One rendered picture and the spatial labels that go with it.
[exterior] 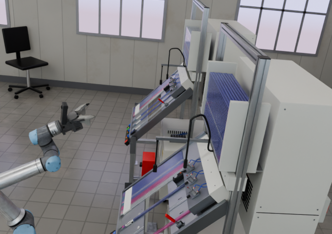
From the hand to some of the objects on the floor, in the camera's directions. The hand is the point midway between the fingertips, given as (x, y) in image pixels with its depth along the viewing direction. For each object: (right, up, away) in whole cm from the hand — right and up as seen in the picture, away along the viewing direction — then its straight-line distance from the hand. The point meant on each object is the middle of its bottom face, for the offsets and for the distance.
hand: (92, 108), depth 184 cm
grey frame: (+34, -138, +48) cm, 150 cm away
